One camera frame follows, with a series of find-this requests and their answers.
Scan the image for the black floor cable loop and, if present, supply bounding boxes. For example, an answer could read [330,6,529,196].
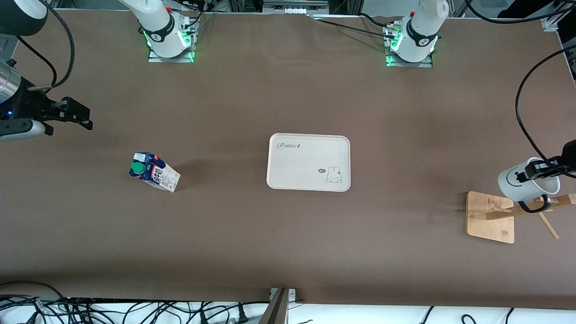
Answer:
[0,281,68,315]

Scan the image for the wooden cup rack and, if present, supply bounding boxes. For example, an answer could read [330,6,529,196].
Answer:
[466,173,576,244]

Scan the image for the blue milk carton green cap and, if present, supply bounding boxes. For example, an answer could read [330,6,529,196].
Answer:
[130,152,181,193]

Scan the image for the beige rabbit print tray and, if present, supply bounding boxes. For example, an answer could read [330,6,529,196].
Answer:
[266,133,351,193]

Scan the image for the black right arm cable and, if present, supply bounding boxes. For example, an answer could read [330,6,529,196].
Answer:
[16,36,58,87]
[45,2,76,88]

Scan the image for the black cable to arm base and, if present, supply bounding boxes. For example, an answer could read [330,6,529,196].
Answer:
[313,17,399,40]

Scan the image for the aluminium profile post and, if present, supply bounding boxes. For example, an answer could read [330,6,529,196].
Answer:
[259,288,297,324]

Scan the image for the white cup with black handle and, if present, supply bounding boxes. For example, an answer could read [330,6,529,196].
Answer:
[498,157,561,213]

